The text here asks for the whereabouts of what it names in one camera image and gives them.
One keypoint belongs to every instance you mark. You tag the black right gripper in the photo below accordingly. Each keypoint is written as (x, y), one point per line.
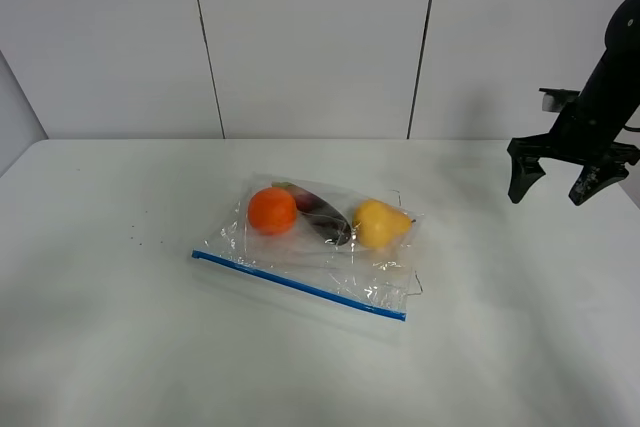
(583, 134)

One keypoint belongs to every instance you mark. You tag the clear blue-zip plastic bag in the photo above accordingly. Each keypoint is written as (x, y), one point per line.
(377, 281)

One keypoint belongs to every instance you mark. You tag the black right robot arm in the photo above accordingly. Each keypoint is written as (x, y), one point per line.
(615, 79)

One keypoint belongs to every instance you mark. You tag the yellow pear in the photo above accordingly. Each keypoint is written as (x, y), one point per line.
(377, 224)

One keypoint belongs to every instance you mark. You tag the dark purple eggplant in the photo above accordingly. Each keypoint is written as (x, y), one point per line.
(326, 221)

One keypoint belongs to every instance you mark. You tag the orange fruit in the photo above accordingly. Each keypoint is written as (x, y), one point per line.
(272, 211)

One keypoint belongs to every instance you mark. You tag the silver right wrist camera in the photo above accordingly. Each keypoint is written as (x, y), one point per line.
(554, 100)

